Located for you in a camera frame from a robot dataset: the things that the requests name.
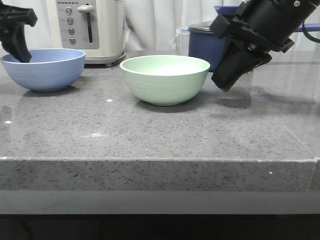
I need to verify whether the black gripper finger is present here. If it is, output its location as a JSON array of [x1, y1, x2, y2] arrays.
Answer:
[[1, 21, 32, 63], [211, 41, 272, 92]]

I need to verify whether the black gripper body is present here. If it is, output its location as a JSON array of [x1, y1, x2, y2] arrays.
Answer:
[[0, 4, 38, 35], [210, 1, 295, 53]]

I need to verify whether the blue bowl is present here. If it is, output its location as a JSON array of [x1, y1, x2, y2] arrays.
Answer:
[[0, 48, 86, 92]]

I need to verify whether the green bowl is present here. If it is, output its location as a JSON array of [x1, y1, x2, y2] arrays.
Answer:
[[120, 55, 210, 106]]

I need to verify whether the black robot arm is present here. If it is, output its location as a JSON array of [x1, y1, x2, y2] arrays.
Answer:
[[210, 0, 320, 92]]

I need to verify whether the glass pot lid blue knob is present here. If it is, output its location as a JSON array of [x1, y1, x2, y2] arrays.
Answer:
[[188, 5, 238, 32]]

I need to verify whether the dark blue saucepan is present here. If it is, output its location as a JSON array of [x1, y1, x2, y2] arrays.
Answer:
[[187, 22, 320, 73]]

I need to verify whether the clear plastic container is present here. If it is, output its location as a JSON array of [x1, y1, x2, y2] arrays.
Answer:
[[175, 26, 190, 56]]

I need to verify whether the cream white toaster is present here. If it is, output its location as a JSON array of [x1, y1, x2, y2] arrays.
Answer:
[[46, 0, 125, 67]]

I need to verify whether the white curtain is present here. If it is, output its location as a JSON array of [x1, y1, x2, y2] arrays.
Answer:
[[0, 0, 320, 53]]

